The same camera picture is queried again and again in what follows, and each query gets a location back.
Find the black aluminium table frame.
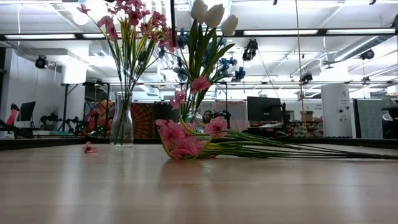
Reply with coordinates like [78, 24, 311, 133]
[0, 136, 398, 151]

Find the orange mandala tapestry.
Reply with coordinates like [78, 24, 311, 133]
[132, 102, 156, 139]

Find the small black monitor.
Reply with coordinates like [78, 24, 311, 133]
[17, 101, 37, 122]

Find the black LED light bar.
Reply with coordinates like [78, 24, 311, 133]
[0, 28, 398, 40]

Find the black partition panel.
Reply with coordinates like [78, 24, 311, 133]
[154, 101, 183, 138]

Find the tall clear glass vase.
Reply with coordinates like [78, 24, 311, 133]
[110, 91, 134, 147]

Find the clear ribbed glass jar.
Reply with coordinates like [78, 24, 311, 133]
[185, 108, 203, 133]

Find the loose pink blossom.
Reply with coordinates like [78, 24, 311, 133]
[82, 141, 99, 154]

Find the thin hanging cable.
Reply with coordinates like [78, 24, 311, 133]
[294, 0, 307, 131]

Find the grey partition panel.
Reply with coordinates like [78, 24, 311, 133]
[354, 98, 389, 138]

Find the black computer monitor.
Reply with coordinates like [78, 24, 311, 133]
[247, 96, 282, 123]

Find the silver air duct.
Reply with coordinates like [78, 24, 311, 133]
[334, 34, 392, 63]

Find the white tulip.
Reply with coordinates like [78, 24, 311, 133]
[194, 14, 239, 121]
[182, 0, 208, 121]
[186, 3, 225, 121]

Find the black metal rig frame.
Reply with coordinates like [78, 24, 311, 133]
[60, 81, 229, 125]

